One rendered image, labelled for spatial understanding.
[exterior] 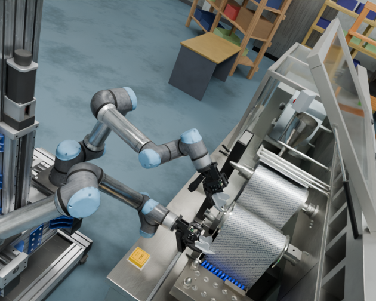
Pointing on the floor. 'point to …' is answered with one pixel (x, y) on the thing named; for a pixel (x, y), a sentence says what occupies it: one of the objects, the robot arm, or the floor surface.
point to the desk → (202, 63)
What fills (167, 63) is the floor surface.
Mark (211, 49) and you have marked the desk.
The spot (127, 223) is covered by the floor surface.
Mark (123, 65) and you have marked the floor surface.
